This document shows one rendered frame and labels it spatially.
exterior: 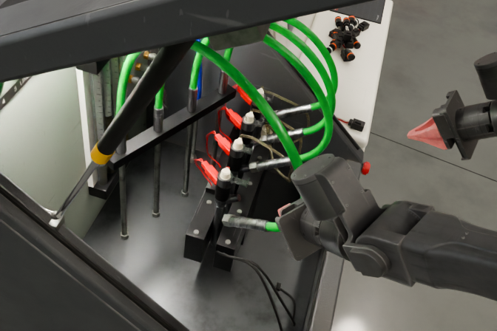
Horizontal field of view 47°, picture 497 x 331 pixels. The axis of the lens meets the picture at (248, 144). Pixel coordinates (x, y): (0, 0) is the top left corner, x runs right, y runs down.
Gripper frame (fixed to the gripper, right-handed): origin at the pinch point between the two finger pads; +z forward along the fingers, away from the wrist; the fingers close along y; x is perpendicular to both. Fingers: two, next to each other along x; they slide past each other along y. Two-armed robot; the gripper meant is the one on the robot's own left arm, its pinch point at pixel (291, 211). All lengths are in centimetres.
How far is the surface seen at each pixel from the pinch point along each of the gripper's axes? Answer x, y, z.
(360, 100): 1, -45, 50
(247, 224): 1.0, 5.2, 7.4
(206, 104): -16.1, -4.5, 37.0
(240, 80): -21.2, 1.1, -6.3
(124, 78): -27.6, 11.4, 16.1
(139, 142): -15.6, 12.0, 31.1
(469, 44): 39, -220, 214
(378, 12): -15, -76, 77
